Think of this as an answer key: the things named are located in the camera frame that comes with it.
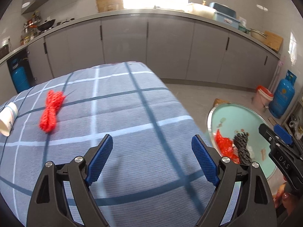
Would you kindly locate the white basin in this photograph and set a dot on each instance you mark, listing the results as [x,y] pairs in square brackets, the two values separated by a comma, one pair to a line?
[198,9]

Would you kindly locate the red mesh net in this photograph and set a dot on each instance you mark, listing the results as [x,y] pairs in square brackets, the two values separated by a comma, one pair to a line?
[223,144]

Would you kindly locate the metal shelf rack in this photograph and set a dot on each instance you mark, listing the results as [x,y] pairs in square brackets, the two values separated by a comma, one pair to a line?
[296,113]

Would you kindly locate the black wok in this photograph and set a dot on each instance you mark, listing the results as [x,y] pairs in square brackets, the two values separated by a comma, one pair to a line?
[46,24]

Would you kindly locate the round teal tray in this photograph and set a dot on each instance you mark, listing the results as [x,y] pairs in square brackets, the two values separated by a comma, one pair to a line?
[236,118]

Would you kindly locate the small window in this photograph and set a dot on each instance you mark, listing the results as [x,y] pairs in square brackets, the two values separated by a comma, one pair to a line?
[293,48]

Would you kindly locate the beige basin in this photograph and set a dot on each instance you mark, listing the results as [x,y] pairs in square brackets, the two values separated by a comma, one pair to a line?
[258,35]

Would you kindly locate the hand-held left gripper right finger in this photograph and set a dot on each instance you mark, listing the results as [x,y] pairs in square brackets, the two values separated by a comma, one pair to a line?
[206,160]

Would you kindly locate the white paper cup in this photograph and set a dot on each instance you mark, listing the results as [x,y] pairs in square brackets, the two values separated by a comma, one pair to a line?
[8,115]

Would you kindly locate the clear plastic bag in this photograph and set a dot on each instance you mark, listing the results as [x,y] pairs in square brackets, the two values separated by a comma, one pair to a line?
[293,123]

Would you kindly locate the blue dish rack box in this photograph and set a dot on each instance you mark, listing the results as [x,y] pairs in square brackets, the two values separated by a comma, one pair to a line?
[224,14]

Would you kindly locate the small green basin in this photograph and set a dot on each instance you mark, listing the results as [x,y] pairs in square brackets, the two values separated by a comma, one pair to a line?
[244,29]

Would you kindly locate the spice rack with bottles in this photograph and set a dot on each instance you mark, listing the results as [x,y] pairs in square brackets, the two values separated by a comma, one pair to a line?
[30,28]

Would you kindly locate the person's right hand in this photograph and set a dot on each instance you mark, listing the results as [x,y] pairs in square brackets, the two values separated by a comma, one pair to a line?
[283,198]

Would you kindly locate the grey kitchen cabinets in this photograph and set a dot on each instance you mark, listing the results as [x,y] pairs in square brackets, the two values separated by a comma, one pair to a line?
[165,45]

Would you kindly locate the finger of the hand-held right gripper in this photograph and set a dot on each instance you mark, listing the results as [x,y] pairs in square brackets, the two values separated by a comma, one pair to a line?
[266,132]
[284,134]

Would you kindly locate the pink bucket with red lid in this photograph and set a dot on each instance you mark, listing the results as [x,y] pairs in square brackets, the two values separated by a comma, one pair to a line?
[260,99]

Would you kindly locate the brown cardboard piece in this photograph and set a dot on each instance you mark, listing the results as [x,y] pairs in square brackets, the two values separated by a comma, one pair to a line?
[221,102]

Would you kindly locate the blue gas cylinder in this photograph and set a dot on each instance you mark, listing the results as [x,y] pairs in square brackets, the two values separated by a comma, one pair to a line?
[20,78]
[281,97]

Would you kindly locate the blue checked tablecloth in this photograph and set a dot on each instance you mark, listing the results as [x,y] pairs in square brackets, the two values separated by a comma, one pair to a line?
[130,113]

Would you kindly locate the wall socket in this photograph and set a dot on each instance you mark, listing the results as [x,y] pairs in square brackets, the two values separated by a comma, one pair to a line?
[242,21]

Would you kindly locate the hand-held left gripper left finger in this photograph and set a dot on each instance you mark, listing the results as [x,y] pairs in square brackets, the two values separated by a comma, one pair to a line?
[101,156]

